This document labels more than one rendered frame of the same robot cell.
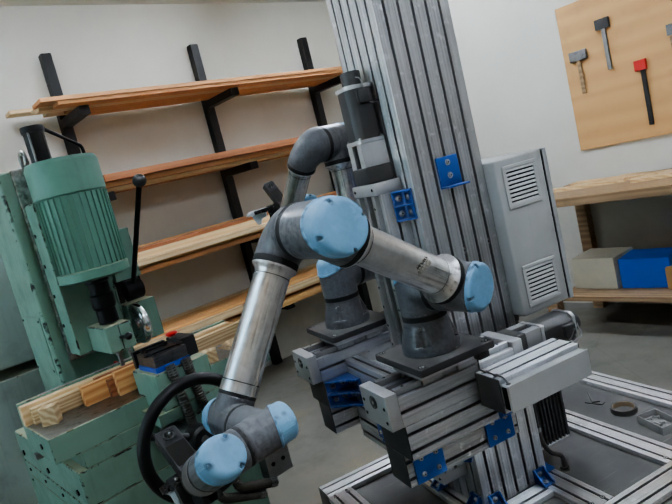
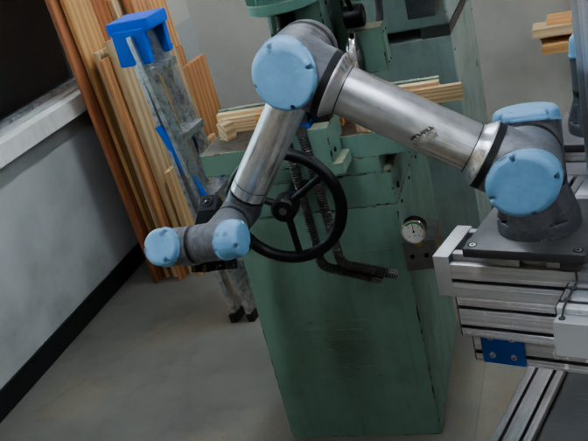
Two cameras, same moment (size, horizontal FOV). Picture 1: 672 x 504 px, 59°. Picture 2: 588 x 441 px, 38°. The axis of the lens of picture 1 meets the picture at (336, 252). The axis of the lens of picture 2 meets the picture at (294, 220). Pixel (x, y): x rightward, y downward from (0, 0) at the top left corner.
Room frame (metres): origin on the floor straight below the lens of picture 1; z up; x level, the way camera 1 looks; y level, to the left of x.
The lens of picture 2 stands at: (0.39, -1.18, 1.54)
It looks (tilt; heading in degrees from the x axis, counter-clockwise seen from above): 23 degrees down; 60
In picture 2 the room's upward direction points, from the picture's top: 14 degrees counter-clockwise
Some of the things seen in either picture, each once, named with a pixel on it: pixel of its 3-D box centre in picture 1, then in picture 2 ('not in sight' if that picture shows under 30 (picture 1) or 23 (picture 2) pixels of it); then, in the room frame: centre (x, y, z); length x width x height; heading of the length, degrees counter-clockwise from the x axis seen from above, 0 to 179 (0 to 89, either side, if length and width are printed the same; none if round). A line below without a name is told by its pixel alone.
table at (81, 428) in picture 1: (164, 392); (318, 143); (1.48, 0.52, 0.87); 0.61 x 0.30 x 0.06; 131
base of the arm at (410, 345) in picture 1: (427, 328); (535, 199); (1.47, -0.18, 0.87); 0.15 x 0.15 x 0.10
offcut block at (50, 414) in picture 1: (50, 414); (227, 130); (1.36, 0.75, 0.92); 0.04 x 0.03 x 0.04; 94
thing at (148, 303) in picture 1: (141, 318); (370, 47); (1.78, 0.62, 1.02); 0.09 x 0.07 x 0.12; 131
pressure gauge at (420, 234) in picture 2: not in sight; (415, 232); (1.54, 0.29, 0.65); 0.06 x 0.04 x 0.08; 131
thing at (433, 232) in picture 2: (267, 455); (423, 244); (1.60, 0.33, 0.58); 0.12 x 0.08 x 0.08; 41
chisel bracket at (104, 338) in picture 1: (112, 337); not in sight; (1.55, 0.63, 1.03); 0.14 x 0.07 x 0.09; 41
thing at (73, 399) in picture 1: (154, 364); (338, 108); (1.59, 0.56, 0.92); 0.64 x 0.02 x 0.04; 131
